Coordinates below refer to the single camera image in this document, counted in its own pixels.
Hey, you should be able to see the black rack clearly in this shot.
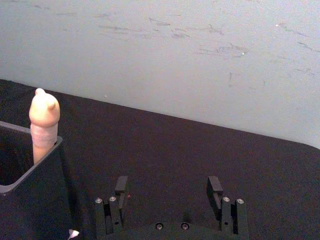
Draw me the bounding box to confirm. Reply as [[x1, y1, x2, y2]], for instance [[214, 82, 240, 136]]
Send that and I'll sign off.
[[0, 120, 85, 240]]

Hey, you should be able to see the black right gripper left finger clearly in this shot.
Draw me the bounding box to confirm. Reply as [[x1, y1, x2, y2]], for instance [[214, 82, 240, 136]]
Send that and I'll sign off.
[[94, 175, 129, 236]]

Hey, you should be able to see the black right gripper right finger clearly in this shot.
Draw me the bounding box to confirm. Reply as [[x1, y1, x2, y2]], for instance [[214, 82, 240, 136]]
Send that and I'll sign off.
[[206, 175, 249, 236]]

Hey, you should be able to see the pale orange rounded tool part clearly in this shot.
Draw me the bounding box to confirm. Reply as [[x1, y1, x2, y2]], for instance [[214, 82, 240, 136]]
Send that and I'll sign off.
[[28, 87, 61, 166]]

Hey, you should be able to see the black table cloth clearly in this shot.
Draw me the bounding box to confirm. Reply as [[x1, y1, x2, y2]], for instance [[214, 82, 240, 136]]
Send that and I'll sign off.
[[0, 79, 320, 240]]

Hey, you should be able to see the small white plastic piece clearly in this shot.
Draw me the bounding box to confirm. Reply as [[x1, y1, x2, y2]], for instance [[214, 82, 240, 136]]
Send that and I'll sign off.
[[67, 228, 81, 239]]

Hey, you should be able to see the plain pale wall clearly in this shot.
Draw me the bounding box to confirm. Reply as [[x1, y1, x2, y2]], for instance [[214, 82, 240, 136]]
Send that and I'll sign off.
[[0, 0, 320, 151]]

